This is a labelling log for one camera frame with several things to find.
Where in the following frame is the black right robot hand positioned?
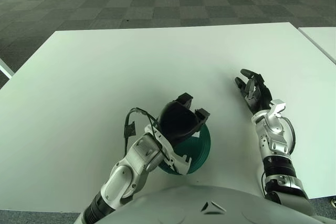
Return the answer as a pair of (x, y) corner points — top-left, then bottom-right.
(234, 68), (274, 116)

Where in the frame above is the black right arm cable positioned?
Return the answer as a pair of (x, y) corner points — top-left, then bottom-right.
(282, 118), (297, 156)

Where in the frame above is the round green plate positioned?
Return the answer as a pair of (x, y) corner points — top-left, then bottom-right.
(159, 125), (212, 175)

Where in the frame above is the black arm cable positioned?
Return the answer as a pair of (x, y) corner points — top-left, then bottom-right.
(282, 118), (297, 156)
(123, 107), (175, 172)

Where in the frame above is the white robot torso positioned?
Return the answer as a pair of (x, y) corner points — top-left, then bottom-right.
(94, 185), (336, 224)

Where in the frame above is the white side table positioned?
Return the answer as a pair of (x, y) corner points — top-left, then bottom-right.
(298, 26), (336, 64)

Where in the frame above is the white table with grey edge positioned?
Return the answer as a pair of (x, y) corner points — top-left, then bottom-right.
(0, 58), (14, 80)

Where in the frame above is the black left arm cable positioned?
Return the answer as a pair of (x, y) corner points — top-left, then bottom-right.
(123, 107), (175, 172)

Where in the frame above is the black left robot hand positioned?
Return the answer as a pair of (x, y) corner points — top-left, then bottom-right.
(144, 92), (211, 175)

